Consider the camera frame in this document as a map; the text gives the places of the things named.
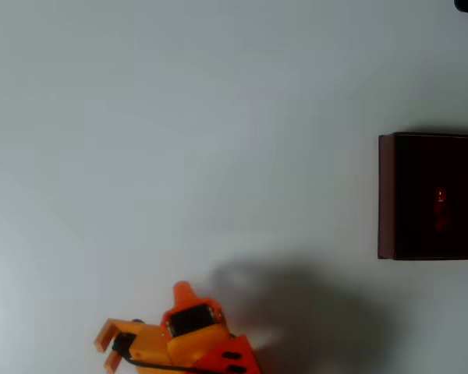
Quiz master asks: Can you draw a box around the dark brown open box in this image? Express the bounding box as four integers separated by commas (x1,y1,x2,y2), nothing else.
378,132,468,261

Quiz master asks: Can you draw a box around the light orange two-prong camera bracket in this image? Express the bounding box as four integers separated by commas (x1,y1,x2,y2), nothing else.
94,318,140,373

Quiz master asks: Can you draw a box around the small black camera module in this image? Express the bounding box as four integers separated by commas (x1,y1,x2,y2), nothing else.
112,333,136,355

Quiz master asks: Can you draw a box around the red toy minifigure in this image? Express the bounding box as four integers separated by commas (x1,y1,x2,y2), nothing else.
431,186,452,233

